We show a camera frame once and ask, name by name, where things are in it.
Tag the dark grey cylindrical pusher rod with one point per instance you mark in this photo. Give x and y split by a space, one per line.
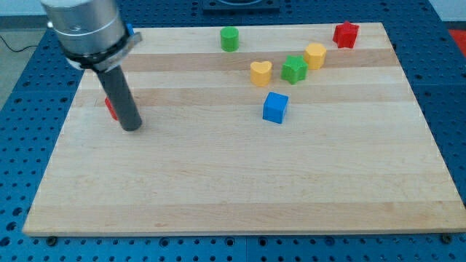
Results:
121 99

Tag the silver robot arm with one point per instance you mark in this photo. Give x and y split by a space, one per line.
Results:
93 36

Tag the blue block behind arm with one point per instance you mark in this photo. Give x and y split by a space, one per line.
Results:
130 29

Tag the blue cube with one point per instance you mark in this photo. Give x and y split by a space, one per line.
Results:
275 107

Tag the red block behind rod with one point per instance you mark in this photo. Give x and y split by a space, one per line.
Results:
110 109

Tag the green cylinder block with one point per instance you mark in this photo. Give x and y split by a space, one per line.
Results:
229 39

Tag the yellow heart block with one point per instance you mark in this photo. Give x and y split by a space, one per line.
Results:
260 73

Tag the wooden board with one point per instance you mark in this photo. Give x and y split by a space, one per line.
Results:
354 154

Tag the green star block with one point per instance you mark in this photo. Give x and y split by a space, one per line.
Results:
294 69

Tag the yellow hexagon block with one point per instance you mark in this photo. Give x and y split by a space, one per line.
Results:
314 55

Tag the red star block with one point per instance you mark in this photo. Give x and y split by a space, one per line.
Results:
345 34

